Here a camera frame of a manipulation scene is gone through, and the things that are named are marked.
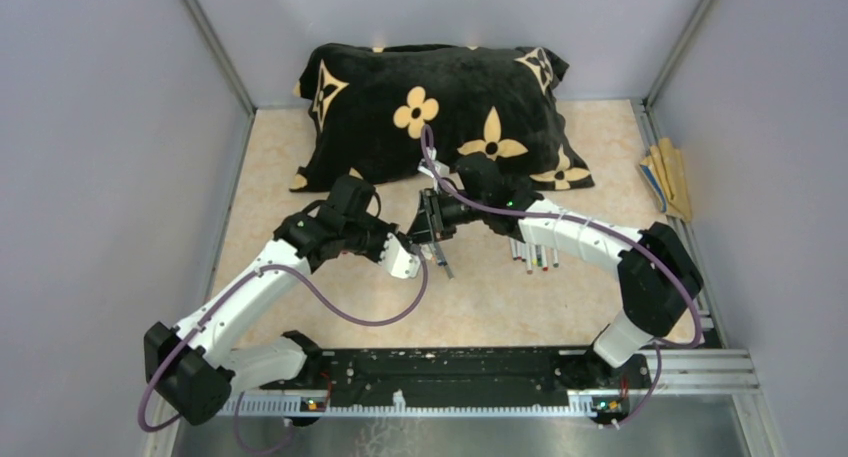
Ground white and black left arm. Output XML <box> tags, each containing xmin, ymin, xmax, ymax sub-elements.
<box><xmin>137</xmin><ymin>175</ymin><xmax>423</xmax><ymax>432</ymax></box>

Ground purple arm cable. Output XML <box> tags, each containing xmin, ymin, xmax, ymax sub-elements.
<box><xmin>420</xmin><ymin>123</ymin><xmax>705</xmax><ymax>429</ymax></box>
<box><xmin>137</xmin><ymin>248</ymin><xmax>430</xmax><ymax>455</ymax></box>

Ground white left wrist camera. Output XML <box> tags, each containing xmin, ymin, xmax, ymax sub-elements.
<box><xmin>378</xmin><ymin>233</ymin><xmax>421</xmax><ymax>279</ymax></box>

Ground aluminium wall rail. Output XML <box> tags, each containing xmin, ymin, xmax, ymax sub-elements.
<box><xmin>180</xmin><ymin>0</ymin><xmax>257</xmax><ymax>118</ymax></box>

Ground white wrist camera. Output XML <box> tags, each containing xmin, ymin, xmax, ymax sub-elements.
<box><xmin>378</xmin><ymin>233</ymin><xmax>421</xmax><ymax>279</ymax></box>
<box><xmin>418</xmin><ymin>148</ymin><xmax>450</xmax><ymax>191</ymax></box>

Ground aluminium front frame rail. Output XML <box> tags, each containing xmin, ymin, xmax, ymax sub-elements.
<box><xmin>146</xmin><ymin>344</ymin><xmax>784</xmax><ymax>456</ymax></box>

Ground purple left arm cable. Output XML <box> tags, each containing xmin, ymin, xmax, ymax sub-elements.
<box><xmin>137</xmin><ymin>248</ymin><xmax>430</xmax><ymax>455</ymax></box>

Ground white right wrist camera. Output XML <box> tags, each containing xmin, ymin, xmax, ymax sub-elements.
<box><xmin>418</xmin><ymin>148</ymin><xmax>450</xmax><ymax>191</ymax></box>

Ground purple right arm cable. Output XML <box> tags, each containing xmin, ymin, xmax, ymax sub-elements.
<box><xmin>420</xmin><ymin>123</ymin><xmax>705</xmax><ymax>429</ymax></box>

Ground white pen with brown cap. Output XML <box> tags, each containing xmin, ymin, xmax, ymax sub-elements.
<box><xmin>522</xmin><ymin>243</ymin><xmax>535</xmax><ymax>275</ymax></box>

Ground folded yellow and blue cloth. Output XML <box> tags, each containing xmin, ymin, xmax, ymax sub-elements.
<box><xmin>637</xmin><ymin>137</ymin><xmax>693</xmax><ymax>223</ymax></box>

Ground black pillow with cream flowers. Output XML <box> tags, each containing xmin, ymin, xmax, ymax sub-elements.
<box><xmin>290</xmin><ymin>43</ymin><xmax>594</xmax><ymax>193</ymax></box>

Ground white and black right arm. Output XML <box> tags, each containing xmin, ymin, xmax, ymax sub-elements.
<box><xmin>407</xmin><ymin>154</ymin><xmax>704</xmax><ymax>389</ymax></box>

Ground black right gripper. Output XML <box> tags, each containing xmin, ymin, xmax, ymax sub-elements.
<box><xmin>402</xmin><ymin>189</ymin><xmax>488</xmax><ymax>251</ymax></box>

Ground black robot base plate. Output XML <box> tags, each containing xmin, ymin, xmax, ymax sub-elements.
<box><xmin>264</xmin><ymin>346</ymin><xmax>651</xmax><ymax>408</ymax></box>

